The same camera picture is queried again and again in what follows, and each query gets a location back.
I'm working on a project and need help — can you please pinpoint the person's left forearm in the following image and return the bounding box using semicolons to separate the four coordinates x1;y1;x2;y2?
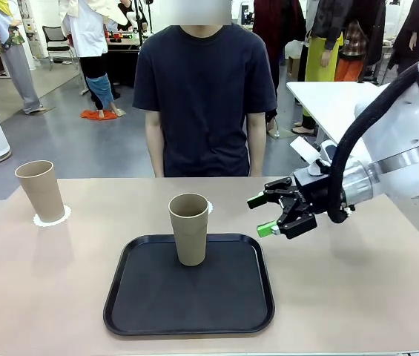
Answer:
245;109;268;177

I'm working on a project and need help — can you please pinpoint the mannequin with white shirt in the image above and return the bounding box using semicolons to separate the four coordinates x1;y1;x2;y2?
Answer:
59;0;122;119

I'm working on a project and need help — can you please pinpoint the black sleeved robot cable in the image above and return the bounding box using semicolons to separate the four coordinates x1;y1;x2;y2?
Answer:
326;62;419;224

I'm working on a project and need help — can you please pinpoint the mannequin in black coat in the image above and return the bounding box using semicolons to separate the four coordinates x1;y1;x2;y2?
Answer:
386;0;419;75

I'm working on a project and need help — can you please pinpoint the person's right forearm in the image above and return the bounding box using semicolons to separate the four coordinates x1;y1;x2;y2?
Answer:
145;109;166;177

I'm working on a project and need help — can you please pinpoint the mannequin in dark red garment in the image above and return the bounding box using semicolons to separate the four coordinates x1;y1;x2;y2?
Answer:
252;0;307;136

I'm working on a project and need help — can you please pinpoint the mannequin with yellow skirt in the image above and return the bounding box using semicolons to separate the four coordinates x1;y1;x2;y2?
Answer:
291;0;344;136

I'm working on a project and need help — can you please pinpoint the black plastic serving tray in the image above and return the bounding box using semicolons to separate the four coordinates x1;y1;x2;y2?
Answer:
102;233;276;337

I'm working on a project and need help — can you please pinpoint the dark background desk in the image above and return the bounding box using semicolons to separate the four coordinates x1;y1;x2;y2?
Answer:
105;36;142;87

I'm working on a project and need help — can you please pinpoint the mannequin with yellow vest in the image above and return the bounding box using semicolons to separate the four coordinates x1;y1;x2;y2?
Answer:
0;0;45;115

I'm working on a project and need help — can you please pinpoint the mannequin with orange trousers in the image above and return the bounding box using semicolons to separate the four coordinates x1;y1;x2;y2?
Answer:
334;18;366;82

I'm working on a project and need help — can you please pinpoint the dark tan tall cup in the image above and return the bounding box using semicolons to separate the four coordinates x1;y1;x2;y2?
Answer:
168;192;210;267

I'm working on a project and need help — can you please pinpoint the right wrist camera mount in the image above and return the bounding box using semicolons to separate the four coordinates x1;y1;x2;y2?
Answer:
307;139;340;177

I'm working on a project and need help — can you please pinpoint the white background table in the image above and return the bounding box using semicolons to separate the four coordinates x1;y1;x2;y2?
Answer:
286;80;394;149

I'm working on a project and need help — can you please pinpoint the orange cloth on floor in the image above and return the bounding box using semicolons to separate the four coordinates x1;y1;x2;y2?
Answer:
79;109;119;120

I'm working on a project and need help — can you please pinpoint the black mesh office chair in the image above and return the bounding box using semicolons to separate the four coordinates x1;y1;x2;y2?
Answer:
41;24;79;70

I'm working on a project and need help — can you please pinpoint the light tan tall cup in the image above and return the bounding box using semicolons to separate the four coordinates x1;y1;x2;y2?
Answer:
15;159;66;223

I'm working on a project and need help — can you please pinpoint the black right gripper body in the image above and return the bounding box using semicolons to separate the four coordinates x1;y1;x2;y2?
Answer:
292;170;344;218

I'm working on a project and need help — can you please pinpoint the person in navy t-shirt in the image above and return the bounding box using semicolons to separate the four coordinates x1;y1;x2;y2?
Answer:
132;22;278;177

